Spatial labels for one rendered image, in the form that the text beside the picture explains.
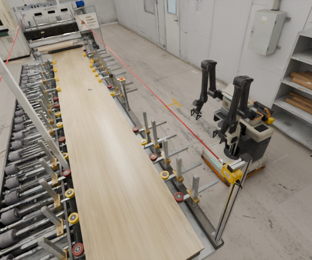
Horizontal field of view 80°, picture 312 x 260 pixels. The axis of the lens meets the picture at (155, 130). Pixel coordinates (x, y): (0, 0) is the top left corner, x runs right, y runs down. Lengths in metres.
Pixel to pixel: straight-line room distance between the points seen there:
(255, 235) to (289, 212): 0.55
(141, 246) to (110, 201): 0.44
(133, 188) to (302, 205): 2.14
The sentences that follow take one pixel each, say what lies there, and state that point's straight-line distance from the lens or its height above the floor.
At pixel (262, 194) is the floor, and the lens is 2.93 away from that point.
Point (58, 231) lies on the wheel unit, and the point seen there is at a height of 0.85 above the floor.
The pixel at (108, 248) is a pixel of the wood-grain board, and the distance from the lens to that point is 1.59.
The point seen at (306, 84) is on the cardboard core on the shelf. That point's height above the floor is 0.95.
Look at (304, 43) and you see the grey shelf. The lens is 3.50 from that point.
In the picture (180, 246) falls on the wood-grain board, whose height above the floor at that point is 0.90.
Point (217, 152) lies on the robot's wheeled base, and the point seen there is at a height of 0.28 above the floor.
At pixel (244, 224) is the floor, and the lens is 2.66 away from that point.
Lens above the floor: 2.36
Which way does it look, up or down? 41 degrees down
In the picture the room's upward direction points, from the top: 7 degrees counter-clockwise
